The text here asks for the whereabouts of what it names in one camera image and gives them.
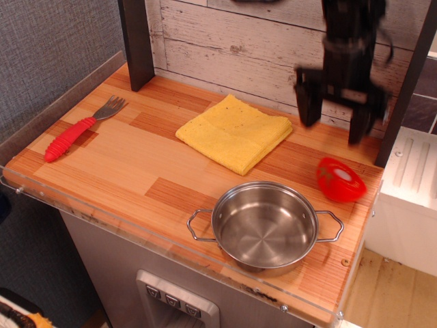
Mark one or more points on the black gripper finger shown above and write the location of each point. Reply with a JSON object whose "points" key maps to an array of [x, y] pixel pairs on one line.
{"points": [[359, 123], [309, 95]]}

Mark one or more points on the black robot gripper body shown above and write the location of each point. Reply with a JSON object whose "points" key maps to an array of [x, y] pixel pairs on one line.
{"points": [[349, 45]]}

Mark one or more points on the red plastic tomato half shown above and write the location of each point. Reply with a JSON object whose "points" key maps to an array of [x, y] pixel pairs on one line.
{"points": [[338, 182]]}

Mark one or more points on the yellow folded cloth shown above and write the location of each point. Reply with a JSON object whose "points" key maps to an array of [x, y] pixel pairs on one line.
{"points": [[235, 134]]}

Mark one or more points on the stainless steel pot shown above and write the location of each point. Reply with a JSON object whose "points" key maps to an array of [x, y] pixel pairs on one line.
{"points": [[265, 227]]}

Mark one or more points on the clear acrylic table guard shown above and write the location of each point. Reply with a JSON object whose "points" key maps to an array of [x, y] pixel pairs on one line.
{"points": [[253, 284]]}

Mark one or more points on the silver dispenser button panel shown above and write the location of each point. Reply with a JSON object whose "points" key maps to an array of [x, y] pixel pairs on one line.
{"points": [[169, 305]]}

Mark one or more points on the grey toy kitchen cabinet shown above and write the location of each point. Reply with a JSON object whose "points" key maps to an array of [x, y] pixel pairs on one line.
{"points": [[112, 263]]}

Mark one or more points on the yellow object bottom left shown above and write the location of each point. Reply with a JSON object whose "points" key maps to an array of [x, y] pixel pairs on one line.
{"points": [[39, 321]]}

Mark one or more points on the dark right shelf post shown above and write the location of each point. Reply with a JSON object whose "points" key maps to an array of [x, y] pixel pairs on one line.
{"points": [[417, 62]]}

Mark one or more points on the red handled fork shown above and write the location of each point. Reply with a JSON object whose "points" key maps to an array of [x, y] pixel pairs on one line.
{"points": [[63, 142]]}

